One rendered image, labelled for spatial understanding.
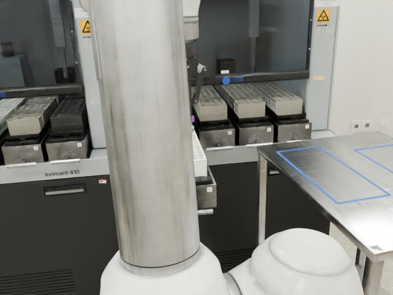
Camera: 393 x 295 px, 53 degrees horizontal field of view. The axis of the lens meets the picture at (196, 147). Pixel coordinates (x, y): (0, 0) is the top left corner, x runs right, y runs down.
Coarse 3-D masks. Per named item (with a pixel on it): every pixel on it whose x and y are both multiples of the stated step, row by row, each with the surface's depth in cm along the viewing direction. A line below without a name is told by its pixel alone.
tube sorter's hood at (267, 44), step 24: (216, 0) 140; (240, 0) 141; (264, 0) 142; (288, 0) 143; (312, 0) 144; (216, 24) 143; (240, 24) 144; (264, 24) 145; (288, 24) 146; (216, 48) 146; (240, 48) 147; (264, 48) 148; (288, 48) 150; (216, 72) 149; (240, 72) 150; (264, 72) 152; (288, 72) 152
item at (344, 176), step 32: (288, 160) 117; (320, 160) 116; (352, 160) 115; (384, 160) 114; (320, 192) 98; (352, 192) 98; (384, 192) 97; (256, 224) 139; (352, 224) 84; (384, 224) 84; (384, 256) 75
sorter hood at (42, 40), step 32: (0, 0) 131; (32, 0) 132; (64, 0) 133; (0, 32) 134; (32, 32) 136; (64, 32) 137; (0, 64) 138; (32, 64) 139; (64, 64) 141; (32, 96) 142
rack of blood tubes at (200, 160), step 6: (192, 138) 126; (198, 144) 120; (198, 150) 116; (198, 156) 111; (204, 156) 110; (198, 162) 108; (204, 162) 108; (198, 168) 109; (204, 168) 109; (198, 174) 109; (204, 174) 110
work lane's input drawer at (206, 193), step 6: (210, 174) 113; (198, 180) 107; (204, 180) 107; (210, 180) 107; (198, 186) 107; (204, 186) 107; (210, 186) 107; (198, 192) 107; (204, 192) 108; (210, 192) 108; (198, 198) 108; (204, 198) 108; (210, 198) 108; (198, 204) 109; (204, 204) 109; (210, 204) 109; (216, 204) 109; (198, 210) 105; (204, 210) 105; (210, 210) 105
